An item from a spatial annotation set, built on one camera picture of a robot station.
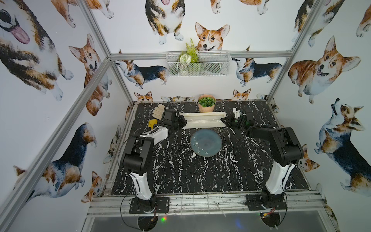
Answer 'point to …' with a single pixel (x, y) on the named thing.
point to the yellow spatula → (151, 122)
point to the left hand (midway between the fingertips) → (190, 117)
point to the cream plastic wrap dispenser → (204, 120)
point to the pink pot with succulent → (206, 103)
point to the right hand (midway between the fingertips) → (218, 117)
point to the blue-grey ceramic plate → (206, 142)
